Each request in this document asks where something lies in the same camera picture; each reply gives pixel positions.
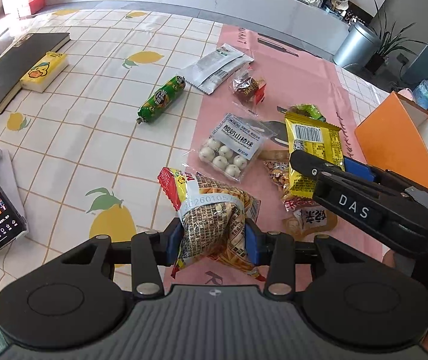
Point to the green potted plant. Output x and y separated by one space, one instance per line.
386 45

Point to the yellow tissue pack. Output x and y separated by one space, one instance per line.
45 71

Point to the white grey snack packet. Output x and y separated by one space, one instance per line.
214 67

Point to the silver trash can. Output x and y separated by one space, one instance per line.
356 43

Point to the black book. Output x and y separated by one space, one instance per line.
15 67

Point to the clear peanut snack packet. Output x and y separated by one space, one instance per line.
277 174

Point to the green snack packet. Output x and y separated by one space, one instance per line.
307 110

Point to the yellow snack packet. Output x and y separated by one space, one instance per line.
311 142

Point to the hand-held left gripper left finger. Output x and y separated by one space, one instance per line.
173 243

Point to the red yellow noodle snack bag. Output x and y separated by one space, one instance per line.
210 213

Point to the clear bag of white balls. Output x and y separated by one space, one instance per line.
232 138

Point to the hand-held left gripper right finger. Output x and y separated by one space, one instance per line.
251 243

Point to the green sausage stick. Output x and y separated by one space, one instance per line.
161 99

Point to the dark red candy packet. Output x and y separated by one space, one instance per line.
245 88

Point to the white paper stand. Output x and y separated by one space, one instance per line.
7 172

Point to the pink table mat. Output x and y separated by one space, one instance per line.
296 75

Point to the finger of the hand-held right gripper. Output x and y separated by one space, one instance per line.
311 170
358 170

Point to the orange box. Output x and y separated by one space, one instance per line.
397 138

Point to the red box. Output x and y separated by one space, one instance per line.
30 2

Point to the lemon print tablecloth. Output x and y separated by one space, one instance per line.
97 52

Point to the brown snack packet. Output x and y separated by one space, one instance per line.
307 221

